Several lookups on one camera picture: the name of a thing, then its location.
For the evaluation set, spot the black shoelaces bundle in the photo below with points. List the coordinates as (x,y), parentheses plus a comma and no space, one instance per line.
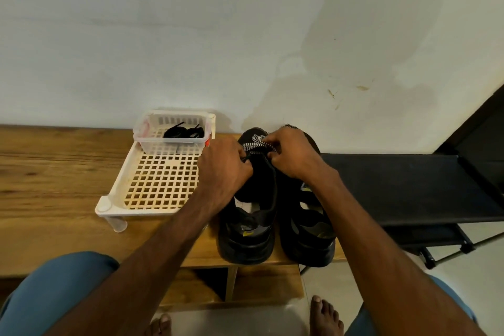
(183,132)

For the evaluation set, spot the large white plastic tray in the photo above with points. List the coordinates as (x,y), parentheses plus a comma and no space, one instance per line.
(157,186)

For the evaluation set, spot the person's blue shorts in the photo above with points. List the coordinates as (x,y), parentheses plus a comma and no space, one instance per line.
(55,292)

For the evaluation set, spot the dark door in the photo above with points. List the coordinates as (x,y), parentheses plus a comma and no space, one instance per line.
(484,151)

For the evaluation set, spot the low wooden table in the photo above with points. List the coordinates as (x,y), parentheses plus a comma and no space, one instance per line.
(47,186)

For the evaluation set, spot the person's left forearm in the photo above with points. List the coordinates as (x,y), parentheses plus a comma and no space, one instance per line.
(134,277)

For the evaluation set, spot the black white patterned shoelace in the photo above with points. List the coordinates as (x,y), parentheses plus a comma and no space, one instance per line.
(256,145)

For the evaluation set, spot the small white plastic basket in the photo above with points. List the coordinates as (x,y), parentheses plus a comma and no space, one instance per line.
(149,147)

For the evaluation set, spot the black shoe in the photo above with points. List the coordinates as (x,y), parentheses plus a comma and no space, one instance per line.
(311,233)
(248,237)

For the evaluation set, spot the person's left hand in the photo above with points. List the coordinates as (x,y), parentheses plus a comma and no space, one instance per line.
(224,170)

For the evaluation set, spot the black shoe rack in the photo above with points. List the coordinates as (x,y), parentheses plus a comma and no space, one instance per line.
(417,186)

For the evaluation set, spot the person's right forearm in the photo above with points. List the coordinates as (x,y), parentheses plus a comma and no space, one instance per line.
(394,269)

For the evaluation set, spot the person's right hand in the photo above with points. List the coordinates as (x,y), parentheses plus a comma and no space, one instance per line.
(298,155)

